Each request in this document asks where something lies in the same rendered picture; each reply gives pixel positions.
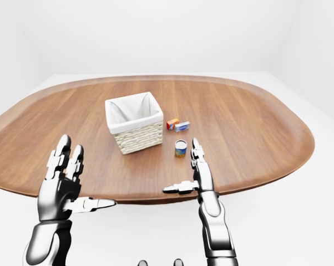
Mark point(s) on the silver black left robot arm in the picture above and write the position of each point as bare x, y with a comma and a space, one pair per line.
46, 243

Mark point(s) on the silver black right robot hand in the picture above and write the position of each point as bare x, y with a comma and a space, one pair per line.
203, 171

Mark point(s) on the white lined wicker basket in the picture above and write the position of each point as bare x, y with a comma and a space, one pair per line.
134, 122

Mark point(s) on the small dark rounded shape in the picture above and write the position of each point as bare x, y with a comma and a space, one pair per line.
142, 263
178, 262

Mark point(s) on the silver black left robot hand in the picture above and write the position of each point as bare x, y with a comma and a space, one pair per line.
57, 191

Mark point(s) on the orange red food box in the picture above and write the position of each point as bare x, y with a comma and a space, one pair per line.
172, 124

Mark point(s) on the blue yellow soup tin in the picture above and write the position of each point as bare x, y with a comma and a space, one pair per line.
180, 149

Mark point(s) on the blue white food box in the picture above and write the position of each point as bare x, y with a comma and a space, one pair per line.
182, 127

